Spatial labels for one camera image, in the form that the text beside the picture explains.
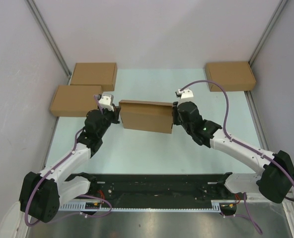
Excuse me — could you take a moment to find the cardboard box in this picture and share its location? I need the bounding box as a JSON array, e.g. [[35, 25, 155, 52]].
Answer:
[[50, 85, 103, 117], [70, 62, 118, 92], [205, 61, 256, 92], [119, 100, 173, 134]]

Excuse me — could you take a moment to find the purple cable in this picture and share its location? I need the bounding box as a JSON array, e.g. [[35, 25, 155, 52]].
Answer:
[[178, 79, 294, 235], [24, 94, 113, 226]]

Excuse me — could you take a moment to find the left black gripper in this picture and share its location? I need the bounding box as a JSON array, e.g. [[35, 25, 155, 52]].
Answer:
[[98, 104, 121, 138]]

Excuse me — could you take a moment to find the right aluminium corner post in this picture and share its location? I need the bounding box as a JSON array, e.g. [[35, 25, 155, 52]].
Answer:
[[248, 0, 290, 67]]

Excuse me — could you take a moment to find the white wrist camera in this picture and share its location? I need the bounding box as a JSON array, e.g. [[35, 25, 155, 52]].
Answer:
[[175, 88, 194, 104], [96, 93, 115, 111]]

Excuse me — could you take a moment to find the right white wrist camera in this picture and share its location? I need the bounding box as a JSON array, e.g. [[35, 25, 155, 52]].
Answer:
[[175, 88, 194, 104]]

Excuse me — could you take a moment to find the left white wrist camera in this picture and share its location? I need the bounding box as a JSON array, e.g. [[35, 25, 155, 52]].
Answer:
[[96, 93, 115, 111]]

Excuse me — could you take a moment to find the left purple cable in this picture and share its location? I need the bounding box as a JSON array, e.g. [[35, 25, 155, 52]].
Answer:
[[24, 94, 113, 226]]

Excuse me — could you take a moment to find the white slotted cable duct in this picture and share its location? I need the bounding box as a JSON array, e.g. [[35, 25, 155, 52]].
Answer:
[[59, 200, 223, 213]]

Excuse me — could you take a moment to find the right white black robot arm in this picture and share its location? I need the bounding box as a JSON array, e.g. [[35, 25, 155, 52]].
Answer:
[[172, 102, 294, 203]]

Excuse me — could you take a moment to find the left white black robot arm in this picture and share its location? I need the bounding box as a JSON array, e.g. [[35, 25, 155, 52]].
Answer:
[[19, 105, 121, 227]]

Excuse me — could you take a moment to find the aluminium corner post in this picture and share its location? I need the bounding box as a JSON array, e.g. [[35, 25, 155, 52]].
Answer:
[[248, 0, 290, 67], [24, 0, 71, 77]]

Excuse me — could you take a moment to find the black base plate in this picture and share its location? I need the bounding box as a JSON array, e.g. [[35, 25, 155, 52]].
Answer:
[[62, 173, 252, 208]]

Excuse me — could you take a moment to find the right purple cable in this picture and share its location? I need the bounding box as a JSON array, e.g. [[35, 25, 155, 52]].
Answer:
[[178, 79, 294, 235]]

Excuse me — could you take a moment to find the left aluminium corner post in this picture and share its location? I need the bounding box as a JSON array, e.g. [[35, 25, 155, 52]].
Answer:
[[24, 0, 71, 77]]

